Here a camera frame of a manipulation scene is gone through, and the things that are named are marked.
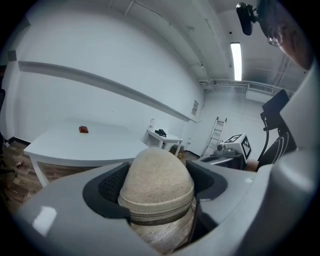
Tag long ceiling light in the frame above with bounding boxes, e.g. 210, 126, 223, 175
230, 41, 243, 82

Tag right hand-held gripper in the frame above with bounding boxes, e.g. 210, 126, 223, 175
200, 133, 252, 171

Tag black head-mounted camera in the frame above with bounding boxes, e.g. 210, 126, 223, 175
236, 2, 260, 36

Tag large white table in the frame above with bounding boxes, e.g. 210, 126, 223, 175
22, 117, 150, 188

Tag small white side table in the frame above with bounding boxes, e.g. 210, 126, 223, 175
146, 129, 184, 158

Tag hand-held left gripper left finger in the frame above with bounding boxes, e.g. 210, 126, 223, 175
13, 161, 163, 256

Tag brown basket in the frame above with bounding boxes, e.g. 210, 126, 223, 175
169, 143, 188, 159

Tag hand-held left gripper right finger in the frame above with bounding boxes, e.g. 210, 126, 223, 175
172, 159, 266, 256

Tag black office chair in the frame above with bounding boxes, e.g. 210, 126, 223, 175
258, 89, 291, 162

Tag white wall air vent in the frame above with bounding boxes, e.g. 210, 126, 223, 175
245, 82, 275, 101

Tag metal ladder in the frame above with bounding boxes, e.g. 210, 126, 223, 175
200, 116, 228, 159

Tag long grey wall rail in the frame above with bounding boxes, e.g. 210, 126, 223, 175
17, 60, 201, 124

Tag black top with white stripes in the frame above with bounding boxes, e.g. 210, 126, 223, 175
257, 122, 298, 172

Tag eyeglasses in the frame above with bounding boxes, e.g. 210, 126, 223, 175
266, 24, 283, 48

